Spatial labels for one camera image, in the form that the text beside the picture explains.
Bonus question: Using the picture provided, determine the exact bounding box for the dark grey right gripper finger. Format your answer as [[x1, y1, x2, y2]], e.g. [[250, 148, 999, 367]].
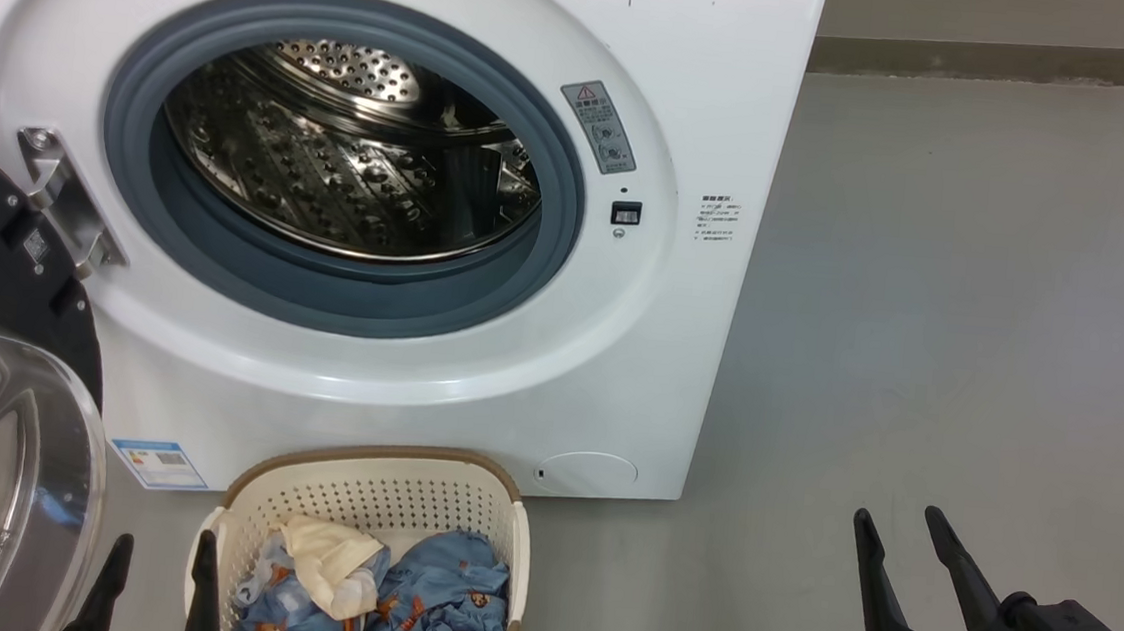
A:
[[914, 505, 1020, 631], [844, 507, 937, 631]]

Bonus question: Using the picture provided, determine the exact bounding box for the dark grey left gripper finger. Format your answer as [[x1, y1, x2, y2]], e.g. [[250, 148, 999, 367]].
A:
[[61, 530, 135, 631], [183, 527, 231, 631]]

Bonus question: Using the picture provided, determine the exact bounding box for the blue garment with bear print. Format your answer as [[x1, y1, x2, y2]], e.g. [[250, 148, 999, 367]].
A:
[[231, 531, 395, 631]]

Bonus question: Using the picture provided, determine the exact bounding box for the cream white garment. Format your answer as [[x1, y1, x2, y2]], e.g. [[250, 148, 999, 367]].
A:
[[273, 514, 388, 625]]

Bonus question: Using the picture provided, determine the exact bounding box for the blue garment with orange print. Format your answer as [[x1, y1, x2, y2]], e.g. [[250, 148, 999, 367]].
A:
[[367, 525, 516, 631]]

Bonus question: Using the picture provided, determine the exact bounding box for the cream perforated laundry basket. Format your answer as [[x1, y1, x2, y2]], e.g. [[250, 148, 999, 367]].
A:
[[181, 428, 539, 631]]

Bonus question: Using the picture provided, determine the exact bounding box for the grey rubber door gasket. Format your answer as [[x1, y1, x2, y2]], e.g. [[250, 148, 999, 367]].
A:
[[86, 0, 602, 356]]

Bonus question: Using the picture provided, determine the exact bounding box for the white front-load washing machine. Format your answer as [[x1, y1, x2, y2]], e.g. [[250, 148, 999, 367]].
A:
[[0, 0, 831, 541]]

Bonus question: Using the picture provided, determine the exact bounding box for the metal door hinge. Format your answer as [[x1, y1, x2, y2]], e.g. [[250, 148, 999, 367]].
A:
[[7, 124, 138, 282]]

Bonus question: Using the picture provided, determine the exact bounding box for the blue energy label sticker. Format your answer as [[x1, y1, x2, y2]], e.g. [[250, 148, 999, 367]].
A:
[[107, 437, 212, 494]]

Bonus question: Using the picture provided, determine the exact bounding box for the round white filter cover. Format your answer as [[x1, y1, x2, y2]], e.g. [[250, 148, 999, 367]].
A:
[[533, 447, 640, 500]]

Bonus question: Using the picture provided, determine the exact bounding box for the printed text sticker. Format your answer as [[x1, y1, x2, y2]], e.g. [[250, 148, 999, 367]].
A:
[[693, 193, 743, 245]]

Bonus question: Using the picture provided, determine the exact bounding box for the steel perforated washer drum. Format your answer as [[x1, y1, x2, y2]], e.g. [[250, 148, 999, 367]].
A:
[[153, 26, 553, 274]]

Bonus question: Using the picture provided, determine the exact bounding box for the grey warning sticker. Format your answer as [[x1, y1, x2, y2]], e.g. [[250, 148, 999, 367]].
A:
[[554, 78, 643, 178]]

